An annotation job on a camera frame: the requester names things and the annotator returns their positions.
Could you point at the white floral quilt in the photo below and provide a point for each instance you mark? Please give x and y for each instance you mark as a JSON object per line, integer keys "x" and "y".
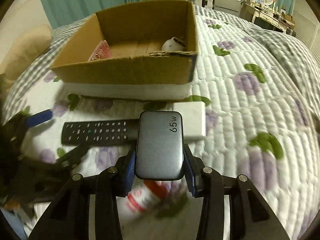
{"x": 258, "y": 124}

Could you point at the black remote control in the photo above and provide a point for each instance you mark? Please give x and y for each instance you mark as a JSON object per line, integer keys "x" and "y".
{"x": 100, "y": 133}

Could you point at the brown cardboard box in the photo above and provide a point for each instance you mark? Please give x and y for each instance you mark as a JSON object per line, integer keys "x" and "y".
{"x": 138, "y": 69}

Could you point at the tan pillow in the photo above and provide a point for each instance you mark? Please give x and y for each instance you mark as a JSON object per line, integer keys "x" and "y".
{"x": 26, "y": 48}

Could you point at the white suitcase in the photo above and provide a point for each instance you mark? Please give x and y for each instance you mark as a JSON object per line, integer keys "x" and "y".
{"x": 203, "y": 3}

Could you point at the grey checkered blanket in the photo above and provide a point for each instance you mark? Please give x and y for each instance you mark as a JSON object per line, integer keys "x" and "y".
{"x": 292, "y": 54}

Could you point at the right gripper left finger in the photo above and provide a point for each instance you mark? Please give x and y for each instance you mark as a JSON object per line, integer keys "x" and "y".
{"x": 86, "y": 207}

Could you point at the grey 65w power adapter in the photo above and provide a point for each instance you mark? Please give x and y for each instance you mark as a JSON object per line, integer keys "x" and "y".
{"x": 159, "y": 150}

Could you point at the white dressing table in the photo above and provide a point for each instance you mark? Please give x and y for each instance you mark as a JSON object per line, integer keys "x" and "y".
{"x": 264, "y": 13}

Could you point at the white plush toy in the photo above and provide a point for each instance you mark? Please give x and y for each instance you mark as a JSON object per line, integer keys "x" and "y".
{"x": 173, "y": 44}

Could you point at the red white small box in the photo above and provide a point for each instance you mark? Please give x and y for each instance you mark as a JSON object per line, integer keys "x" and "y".
{"x": 141, "y": 199}

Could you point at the grey mini fridge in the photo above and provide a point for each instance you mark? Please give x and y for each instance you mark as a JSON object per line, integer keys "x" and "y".
{"x": 228, "y": 6}

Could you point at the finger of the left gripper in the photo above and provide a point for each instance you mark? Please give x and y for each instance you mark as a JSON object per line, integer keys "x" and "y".
{"x": 39, "y": 118}
{"x": 73, "y": 157}

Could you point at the pink patterned card case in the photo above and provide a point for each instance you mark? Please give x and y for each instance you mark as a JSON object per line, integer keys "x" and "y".
{"x": 102, "y": 51}

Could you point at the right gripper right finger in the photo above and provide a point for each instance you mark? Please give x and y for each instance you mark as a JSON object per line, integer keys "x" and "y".
{"x": 250, "y": 215}

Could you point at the white charger block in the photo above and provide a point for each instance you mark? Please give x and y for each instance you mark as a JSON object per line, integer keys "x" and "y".
{"x": 194, "y": 119}

